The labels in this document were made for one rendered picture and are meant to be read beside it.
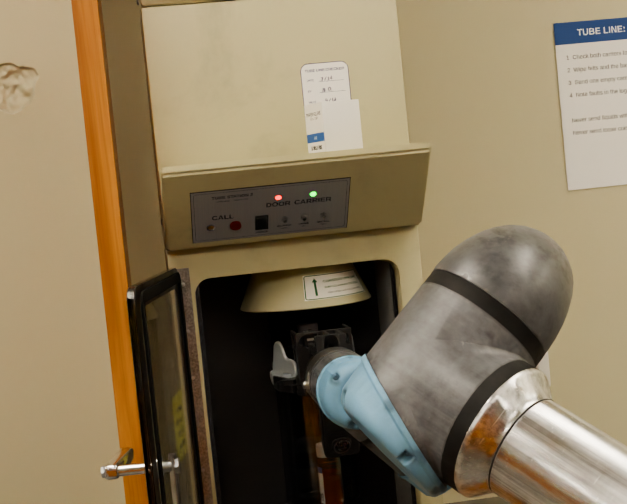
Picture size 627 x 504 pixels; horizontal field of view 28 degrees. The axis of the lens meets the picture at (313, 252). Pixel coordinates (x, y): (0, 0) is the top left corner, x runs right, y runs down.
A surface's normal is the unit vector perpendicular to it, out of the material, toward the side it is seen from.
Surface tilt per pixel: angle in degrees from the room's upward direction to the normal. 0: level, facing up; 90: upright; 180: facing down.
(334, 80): 90
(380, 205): 135
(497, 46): 90
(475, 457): 114
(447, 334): 65
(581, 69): 90
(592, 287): 90
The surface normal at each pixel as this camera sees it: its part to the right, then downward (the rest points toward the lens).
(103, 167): 0.14, 0.04
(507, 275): 0.07, -0.49
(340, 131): 0.43, 0.00
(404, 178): 0.17, 0.73
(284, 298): -0.31, -0.33
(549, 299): 0.68, -0.13
